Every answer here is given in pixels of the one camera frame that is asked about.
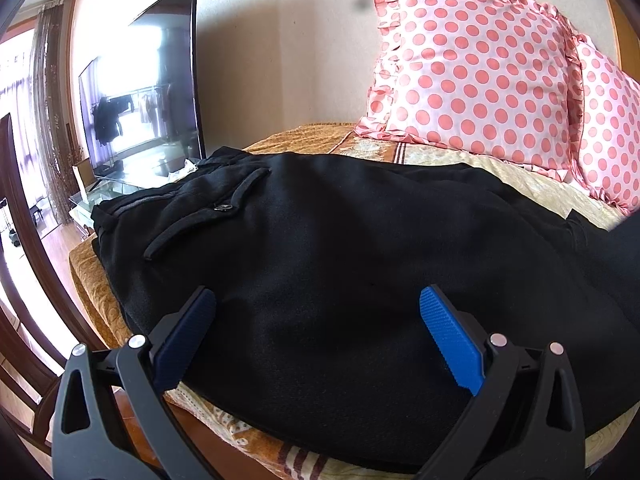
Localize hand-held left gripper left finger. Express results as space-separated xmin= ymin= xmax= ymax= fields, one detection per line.
xmin=52 ymin=285 xmax=224 ymax=480

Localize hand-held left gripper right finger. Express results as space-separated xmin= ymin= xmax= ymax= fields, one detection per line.
xmin=413 ymin=284 xmax=587 ymax=480

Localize black pants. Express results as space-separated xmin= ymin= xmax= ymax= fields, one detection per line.
xmin=91 ymin=146 xmax=640 ymax=478

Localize glass television stand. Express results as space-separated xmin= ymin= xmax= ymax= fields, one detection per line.
xmin=68 ymin=160 xmax=201 ymax=237

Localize flat screen television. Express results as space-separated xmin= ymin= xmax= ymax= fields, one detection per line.
xmin=78 ymin=0 xmax=207 ymax=177

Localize sheer brown curtain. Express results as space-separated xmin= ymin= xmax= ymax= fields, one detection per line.
xmin=31 ymin=0 xmax=85 ymax=226

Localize small pink polka-dot pillow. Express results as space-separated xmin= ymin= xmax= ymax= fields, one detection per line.
xmin=570 ymin=34 xmax=640 ymax=217

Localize large pink polka-dot pillow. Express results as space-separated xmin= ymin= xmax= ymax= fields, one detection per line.
xmin=353 ymin=0 xmax=586 ymax=182

